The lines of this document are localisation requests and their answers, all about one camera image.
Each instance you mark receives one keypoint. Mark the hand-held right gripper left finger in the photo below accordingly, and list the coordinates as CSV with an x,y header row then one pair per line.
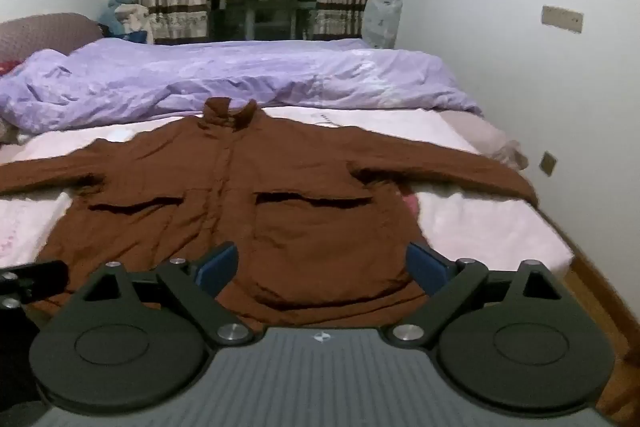
x,y
219,268

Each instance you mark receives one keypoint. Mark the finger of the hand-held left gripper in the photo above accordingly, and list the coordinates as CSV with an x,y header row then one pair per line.
x,y
35,277

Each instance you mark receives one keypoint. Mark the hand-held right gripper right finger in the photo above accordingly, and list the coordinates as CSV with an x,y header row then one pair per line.
x,y
425,268

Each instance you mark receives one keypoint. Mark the brown coat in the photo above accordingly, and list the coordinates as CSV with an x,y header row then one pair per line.
x,y
300,157

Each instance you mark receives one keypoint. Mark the bed with pink sheet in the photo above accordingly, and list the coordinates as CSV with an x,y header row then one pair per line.
x,y
475,217

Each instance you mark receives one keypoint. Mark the beige blanket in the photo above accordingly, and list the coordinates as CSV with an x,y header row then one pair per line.
x,y
480,132

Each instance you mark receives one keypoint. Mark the grey patterned cloth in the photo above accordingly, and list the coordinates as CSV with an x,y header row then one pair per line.
x,y
6,131

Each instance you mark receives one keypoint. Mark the purple duvet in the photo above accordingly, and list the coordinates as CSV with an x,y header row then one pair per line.
x,y
200,72

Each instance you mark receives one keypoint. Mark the red cloth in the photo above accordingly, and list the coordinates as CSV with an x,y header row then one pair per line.
x,y
6,68

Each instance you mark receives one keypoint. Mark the brown quilted headboard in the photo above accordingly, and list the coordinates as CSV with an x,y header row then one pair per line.
x,y
50,32

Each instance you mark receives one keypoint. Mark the white cloth pile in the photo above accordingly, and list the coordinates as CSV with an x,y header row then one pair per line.
x,y
132,18

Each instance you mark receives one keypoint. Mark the beige wall socket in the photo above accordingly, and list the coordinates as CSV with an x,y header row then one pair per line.
x,y
548,163

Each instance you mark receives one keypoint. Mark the beige wall switch plate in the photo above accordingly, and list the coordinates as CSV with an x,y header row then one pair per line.
x,y
562,19

